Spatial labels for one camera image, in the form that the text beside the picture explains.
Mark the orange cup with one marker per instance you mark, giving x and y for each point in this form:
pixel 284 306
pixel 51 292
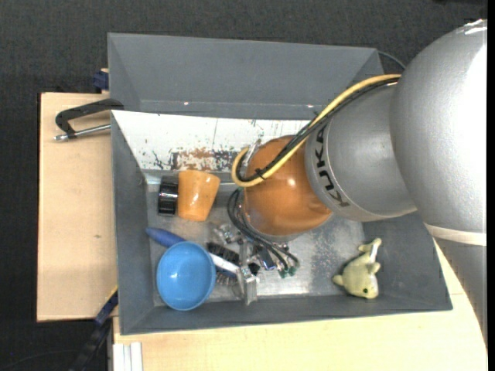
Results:
pixel 197 195

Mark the black shiny round cap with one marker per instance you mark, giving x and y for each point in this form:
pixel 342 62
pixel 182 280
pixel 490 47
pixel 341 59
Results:
pixel 168 195

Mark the pale green toy dolphin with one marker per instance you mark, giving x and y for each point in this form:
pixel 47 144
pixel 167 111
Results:
pixel 361 276

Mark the pale wood board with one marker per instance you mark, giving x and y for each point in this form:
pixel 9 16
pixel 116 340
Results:
pixel 73 215

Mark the blue and white black-bristle brush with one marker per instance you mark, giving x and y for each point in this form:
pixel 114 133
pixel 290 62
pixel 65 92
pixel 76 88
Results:
pixel 164 236

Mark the clear glass thing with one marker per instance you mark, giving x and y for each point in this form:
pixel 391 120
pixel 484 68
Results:
pixel 226 233

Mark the grey metal bin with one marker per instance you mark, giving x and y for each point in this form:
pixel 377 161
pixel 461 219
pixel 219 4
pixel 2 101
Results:
pixel 239 72

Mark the blue bowl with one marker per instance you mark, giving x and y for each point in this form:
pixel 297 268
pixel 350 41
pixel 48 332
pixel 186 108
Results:
pixel 183 276

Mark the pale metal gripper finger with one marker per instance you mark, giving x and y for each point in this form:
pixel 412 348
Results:
pixel 244 274
pixel 253 290

